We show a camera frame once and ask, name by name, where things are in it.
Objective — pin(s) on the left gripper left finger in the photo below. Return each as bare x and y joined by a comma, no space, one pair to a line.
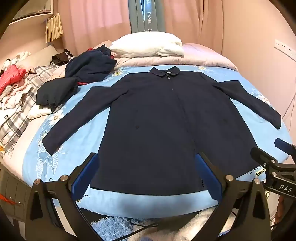
42,220

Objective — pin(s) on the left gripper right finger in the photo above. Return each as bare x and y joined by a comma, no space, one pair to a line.
242,211

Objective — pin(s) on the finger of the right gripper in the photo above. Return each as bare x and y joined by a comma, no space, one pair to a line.
263,159
285,147

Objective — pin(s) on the navy blue jacket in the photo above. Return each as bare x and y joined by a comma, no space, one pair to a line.
158,121

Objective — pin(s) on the right hand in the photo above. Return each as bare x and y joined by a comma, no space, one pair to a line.
283,206

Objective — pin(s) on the light blue floral bedsheet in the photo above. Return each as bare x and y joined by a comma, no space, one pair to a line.
38,163

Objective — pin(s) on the blue fluffy rug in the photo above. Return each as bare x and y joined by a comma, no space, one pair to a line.
113,227

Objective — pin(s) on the plaid grey white cloth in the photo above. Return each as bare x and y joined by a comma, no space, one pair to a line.
15,120

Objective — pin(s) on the black folded garment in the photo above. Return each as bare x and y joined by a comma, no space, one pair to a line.
55,92

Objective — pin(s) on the pink quilted comforter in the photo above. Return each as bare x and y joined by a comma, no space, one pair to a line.
191,54

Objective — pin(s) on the red puffy jacket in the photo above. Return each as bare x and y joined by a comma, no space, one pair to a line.
12,75

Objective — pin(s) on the dark navy crumpled garment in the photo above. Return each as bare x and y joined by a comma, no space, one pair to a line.
91,66

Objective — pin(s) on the white fluffy pillow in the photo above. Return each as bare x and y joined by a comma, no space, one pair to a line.
147,44

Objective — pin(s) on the hanging beige tassel cloth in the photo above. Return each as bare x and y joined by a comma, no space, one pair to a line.
53,28

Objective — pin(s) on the pink window curtain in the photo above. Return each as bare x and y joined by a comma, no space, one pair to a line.
88,23

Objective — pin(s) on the white wall power strip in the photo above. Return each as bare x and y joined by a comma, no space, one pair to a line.
290,52

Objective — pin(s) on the grey window frame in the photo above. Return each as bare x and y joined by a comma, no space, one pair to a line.
146,15

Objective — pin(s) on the wall shelf unit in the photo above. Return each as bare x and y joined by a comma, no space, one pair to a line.
35,10

